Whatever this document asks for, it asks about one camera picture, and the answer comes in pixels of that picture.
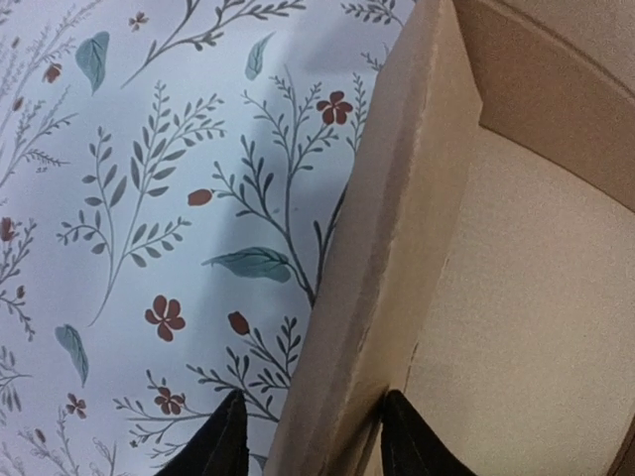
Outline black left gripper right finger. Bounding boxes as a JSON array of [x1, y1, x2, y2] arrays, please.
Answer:
[[380, 390, 475, 476]]

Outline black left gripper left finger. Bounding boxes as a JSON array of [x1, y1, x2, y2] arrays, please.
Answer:
[[156, 390, 249, 476]]

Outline floral patterned table mat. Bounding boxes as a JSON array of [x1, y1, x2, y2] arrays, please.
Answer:
[[1, 1, 414, 475]]

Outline brown cardboard box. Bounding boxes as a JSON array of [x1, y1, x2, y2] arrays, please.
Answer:
[[265, 1, 634, 475]]

